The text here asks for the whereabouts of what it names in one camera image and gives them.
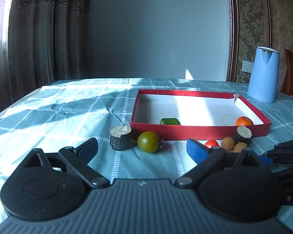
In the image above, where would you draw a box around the teal checked tablecloth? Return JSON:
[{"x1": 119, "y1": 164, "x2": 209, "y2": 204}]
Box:
[{"x1": 0, "y1": 78, "x2": 293, "y2": 232}]

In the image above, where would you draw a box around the white wall switch panel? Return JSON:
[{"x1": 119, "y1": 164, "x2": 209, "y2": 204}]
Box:
[{"x1": 241, "y1": 60, "x2": 254, "y2": 73}]

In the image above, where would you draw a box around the light blue electric kettle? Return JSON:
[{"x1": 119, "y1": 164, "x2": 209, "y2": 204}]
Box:
[{"x1": 247, "y1": 47, "x2": 280, "y2": 104}]

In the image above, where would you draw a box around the green tomato with stem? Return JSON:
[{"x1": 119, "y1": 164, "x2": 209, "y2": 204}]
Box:
[{"x1": 137, "y1": 131, "x2": 163, "y2": 154}]

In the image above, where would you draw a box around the green cucumber chunk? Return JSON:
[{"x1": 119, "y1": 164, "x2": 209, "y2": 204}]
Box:
[{"x1": 160, "y1": 117, "x2": 180, "y2": 126}]

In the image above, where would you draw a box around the brown longan fruit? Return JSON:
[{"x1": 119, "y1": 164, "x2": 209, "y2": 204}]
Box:
[
  {"x1": 232, "y1": 142, "x2": 248, "y2": 153},
  {"x1": 221, "y1": 136, "x2": 236, "y2": 152}
]

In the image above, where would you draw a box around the dark wooden door frame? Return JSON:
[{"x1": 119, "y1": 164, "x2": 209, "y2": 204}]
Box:
[{"x1": 227, "y1": 0, "x2": 239, "y2": 82}]

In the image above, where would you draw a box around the red cherry tomato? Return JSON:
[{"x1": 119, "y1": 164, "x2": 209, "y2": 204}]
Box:
[{"x1": 204, "y1": 139, "x2": 219, "y2": 148}]

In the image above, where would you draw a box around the patterned grey curtain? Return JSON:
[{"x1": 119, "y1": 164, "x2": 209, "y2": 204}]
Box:
[{"x1": 0, "y1": 0, "x2": 93, "y2": 112}]

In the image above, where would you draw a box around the orange mandarin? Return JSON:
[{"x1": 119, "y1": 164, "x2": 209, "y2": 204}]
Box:
[{"x1": 235, "y1": 116, "x2": 254, "y2": 126}]

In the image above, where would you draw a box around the red shallow cardboard tray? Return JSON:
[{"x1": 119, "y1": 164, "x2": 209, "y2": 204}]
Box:
[{"x1": 131, "y1": 89, "x2": 272, "y2": 141}]

